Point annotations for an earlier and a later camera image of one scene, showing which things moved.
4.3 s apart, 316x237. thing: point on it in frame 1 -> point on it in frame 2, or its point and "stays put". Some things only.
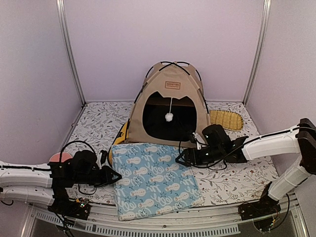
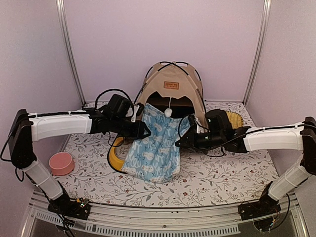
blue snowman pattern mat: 152,181 -> 155,158
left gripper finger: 109,173 -> 141,127
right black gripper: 193,156 -> 191,136
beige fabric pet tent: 170,107 stays put
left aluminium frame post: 65,36 stays put
